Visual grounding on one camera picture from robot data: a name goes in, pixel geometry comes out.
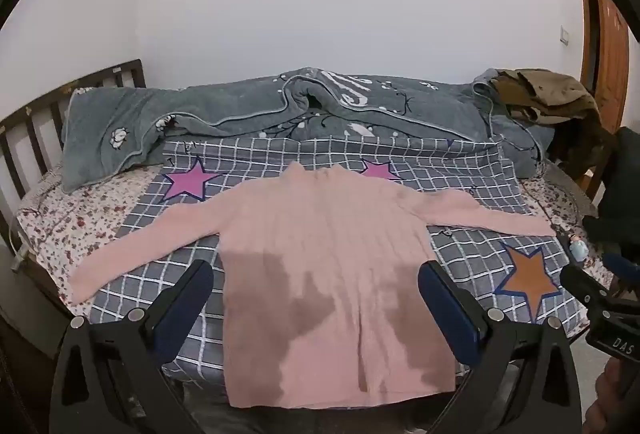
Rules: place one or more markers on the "brown jacket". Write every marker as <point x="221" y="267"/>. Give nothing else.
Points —
<point x="550" y="96"/>

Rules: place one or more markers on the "white wall switch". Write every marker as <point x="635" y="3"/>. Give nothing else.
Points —
<point x="564" y="34"/>

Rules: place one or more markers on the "dark wooden headboard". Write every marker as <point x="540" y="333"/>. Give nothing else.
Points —
<point x="35" y="124"/>

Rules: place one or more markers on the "wooden chair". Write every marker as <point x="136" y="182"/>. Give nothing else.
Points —
<point x="582" y="159"/>

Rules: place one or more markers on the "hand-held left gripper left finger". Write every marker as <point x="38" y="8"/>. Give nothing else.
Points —
<point x="186" y="298"/>

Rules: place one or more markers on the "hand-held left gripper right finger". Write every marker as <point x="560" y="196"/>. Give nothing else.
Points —
<point x="449" y="310"/>

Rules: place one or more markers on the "person's right hand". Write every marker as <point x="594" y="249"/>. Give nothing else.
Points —
<point x="612" y="394"/>

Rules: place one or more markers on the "floral bed sheet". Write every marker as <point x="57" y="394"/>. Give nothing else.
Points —
<point x="75" y="214"/>

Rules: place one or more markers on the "wooden door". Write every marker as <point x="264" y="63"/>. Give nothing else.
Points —
<point x="607" y="44"/>

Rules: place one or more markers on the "grey checked star blanket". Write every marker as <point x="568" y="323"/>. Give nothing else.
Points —
<point x="440" y="174"/>

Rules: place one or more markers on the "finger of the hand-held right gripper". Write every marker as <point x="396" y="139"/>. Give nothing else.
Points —
<point x="622" y="263"/>
<point x="587" y="286"/>

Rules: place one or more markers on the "dark cloth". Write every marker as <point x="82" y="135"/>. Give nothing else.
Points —
<point x="620" y="194"/>

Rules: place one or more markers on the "pink knit sweater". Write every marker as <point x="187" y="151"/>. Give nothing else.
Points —
<point x="327" y="274"/>

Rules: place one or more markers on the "grey-green printed quilt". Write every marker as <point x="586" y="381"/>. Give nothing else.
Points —
<point x="240" y="114"/>

